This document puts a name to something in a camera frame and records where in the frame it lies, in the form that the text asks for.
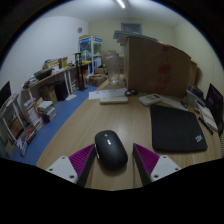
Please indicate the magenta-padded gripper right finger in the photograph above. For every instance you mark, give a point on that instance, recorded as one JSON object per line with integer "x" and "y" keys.
{"x": 165, "y": 166}

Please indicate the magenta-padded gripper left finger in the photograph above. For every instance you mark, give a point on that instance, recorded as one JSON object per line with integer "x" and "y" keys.
{"x": 63, "y": 167}

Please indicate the black computer mouse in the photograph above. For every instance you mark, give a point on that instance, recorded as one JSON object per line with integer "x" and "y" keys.
{"x": 110, "y": 150}

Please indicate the black mouse pad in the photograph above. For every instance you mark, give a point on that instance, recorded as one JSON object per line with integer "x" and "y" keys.
{"x": 175, "y": 128}

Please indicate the stack of books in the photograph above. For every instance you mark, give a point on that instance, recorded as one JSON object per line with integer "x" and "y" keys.
{"x": 46, "y": 111}

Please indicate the black marker pen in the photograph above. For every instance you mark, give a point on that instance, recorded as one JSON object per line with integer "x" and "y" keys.
{"x": 206, "y": 125}

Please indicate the white shelf unit with books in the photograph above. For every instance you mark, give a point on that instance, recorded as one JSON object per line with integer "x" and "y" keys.
{"x": 16, "y": 128}

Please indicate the white paper sheet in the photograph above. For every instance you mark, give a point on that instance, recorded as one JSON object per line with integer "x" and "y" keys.
{"x": 103, "y": 94}
{"x": 173, "y": 102}

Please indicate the white remote control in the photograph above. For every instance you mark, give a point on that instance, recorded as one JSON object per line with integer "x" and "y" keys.
{"x": 150, "y": 99}

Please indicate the clear plastic container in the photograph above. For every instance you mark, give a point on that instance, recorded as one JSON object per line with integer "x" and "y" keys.
{"x": 191, "y": 99}

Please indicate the black computer monitor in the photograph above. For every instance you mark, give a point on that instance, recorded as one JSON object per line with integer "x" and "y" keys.
{"x": 215, "y": 105}

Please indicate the flat white plastic device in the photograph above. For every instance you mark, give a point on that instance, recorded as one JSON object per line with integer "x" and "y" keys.
{"x": 114, "y": 100}

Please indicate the cluttered wooden side desk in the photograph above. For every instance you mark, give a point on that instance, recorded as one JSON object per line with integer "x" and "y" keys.
{"x": 50, "y": 78}

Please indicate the low open cardboard box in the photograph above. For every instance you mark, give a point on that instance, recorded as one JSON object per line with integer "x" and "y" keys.
{"x": 97, "y": 80}

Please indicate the dark flat screen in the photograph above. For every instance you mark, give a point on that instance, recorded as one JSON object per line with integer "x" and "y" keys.
{"x": 4, "y": 93}

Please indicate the black floor stand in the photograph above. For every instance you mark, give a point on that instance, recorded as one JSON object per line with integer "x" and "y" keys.
{"x": 80, "y": 71}

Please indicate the open brown cardboard box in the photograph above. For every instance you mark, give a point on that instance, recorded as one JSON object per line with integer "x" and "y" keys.
{"x": 193, "y": 73}

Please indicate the large brown cardboard box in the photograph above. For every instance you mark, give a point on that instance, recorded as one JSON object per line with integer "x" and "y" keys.
{"x": 156, "y": 66}

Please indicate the clear plastic water jug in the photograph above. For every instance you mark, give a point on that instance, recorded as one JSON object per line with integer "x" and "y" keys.
{"x": 113, "y": 68}

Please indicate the stacked brown cardboard boxes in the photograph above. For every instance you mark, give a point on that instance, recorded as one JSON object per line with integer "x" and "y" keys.
{"x": 106, "y": 60}

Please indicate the blue white display cabinet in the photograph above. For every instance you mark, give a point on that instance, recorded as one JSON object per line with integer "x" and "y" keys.
{"x": 90, "y": 50}

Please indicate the frosted glass door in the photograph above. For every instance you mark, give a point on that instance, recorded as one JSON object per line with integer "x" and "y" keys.
{"x": 131, "y": 28}

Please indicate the white ceiling tube light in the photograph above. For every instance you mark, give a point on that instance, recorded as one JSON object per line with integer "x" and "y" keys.
{"x": 120, "y": 3}

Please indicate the round wall vent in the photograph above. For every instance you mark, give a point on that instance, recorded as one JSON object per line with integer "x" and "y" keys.
{"x": 80, "y": 30}

